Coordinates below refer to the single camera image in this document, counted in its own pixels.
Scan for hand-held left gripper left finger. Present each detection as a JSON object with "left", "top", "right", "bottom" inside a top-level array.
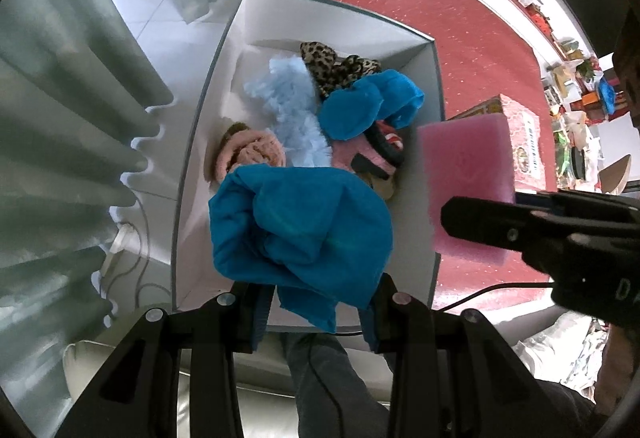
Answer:
[{"left": 55, "top": 282, "right": 275, "bottom": 438}]

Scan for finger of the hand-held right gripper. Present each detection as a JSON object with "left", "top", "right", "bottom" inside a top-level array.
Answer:
[
  {"left": 440, "top": 195, "right": 576, "bottom": 253},
  {"left": 515, "top": 190, "right": 640, "bottom": 217}
]

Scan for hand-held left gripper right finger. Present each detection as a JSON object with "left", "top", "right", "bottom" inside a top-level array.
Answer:
[{"left": 359, "top": 272, "right": 543, "bottom": 438}]

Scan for pink sponge block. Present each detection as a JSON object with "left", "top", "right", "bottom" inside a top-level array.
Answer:
[{"left": 416, "top": 112, "right": 517, "bottom": 265}]

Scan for beige cloth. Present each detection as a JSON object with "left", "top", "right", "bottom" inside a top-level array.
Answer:
[{"left": 367, "top": 170, "right": 400, "bottom": 201}]

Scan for red striped knit cloth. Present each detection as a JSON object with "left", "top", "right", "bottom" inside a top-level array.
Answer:
[{"left": 374, "top": 120, "right": 404, "bottom": 155}]

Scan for pink knit hat black band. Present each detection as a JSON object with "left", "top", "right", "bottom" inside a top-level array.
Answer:
[{"left": 329, "top": 137, "right": 406, "bottom": 182}]

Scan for light blue fluffy cloth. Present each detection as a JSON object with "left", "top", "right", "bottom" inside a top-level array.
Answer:
[{"left": 243, "top": 56, "right": 334, "bottom": 169}]

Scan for leopard print scarf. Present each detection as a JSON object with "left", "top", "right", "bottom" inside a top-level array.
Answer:
[{"left": 299, "top": 40, "right": 384, "bottom": 99}]

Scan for white cardboard box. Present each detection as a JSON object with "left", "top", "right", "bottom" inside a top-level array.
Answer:
[{"left": 170, "top": 0, "right": 447, "bottom": 335}]

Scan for person's right forearm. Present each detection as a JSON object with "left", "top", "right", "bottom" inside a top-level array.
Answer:
[{"left": 594, "top": 324, "right": 640, "bottom": 419}]

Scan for person's legs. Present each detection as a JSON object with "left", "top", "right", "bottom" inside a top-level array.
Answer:
[{"left": 279, "top": 332, "right": 392, "bottom": 438}]

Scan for yellow sponge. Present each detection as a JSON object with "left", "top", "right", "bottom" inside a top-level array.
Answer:
[{"left": 449, "top": 93, "right": 559, "bottom": 192}]

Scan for white plastic bag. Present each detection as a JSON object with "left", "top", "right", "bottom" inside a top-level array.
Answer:
[{"left": 514, "top": 312, "right": 612, "bottom": 400}]

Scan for blue plastic bag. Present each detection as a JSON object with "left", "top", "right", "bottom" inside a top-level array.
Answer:
[{"left": 597, "top": 76, "right": 622, "bottom": 117}]

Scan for black cable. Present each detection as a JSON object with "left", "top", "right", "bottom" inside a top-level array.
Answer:
[{"left": 429, "top": 282, "right": 557, "bottom": 315}]

